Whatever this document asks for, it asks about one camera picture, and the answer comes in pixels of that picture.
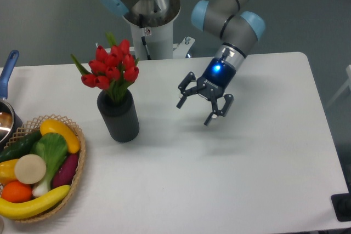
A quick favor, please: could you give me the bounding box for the yellow bell pepper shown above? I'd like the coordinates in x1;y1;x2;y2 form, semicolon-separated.
0;158;19;185

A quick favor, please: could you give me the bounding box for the white chair frame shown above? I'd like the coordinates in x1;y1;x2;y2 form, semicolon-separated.
326;65;350;109

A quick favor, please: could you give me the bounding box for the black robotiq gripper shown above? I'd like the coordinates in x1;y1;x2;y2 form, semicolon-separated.
176;43;244;126

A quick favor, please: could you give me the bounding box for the dark grey ribbed vase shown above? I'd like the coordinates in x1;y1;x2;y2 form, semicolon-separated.
97;90;139;143

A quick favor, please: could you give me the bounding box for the green bok choy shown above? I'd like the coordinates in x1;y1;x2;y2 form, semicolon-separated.
30;133;68;198

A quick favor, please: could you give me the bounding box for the red tulip bouquet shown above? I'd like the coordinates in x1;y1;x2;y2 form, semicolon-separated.
71;32;139;106

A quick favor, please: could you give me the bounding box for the woven wicker basket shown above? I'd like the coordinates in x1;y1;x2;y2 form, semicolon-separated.
1;114;86;223

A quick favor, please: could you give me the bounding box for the green cucumber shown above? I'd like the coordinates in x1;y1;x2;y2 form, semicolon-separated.
1;130;42;162

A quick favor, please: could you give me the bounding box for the yellow banana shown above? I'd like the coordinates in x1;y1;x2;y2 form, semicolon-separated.
1;185;71;220

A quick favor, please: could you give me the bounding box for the blue handled saucepan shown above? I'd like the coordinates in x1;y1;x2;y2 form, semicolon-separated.
1;50;22;151

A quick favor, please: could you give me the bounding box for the black device at edge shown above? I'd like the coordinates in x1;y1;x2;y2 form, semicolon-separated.
331;193;350;222

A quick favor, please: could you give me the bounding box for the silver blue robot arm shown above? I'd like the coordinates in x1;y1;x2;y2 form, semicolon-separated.
177;0;265;125

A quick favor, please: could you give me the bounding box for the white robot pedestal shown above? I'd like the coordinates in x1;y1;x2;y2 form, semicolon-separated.
95;0;182;60

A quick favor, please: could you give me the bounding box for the orange fruit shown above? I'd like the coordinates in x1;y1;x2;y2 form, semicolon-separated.
1;181;32;203

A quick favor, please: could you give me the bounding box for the purple eggplant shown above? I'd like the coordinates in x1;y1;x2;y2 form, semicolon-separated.
52;153;79;189

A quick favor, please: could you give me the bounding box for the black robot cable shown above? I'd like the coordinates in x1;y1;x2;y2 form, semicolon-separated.
139;14;152;60

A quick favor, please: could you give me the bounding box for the beige round disc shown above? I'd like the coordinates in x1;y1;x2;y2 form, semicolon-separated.
14;154;46;185

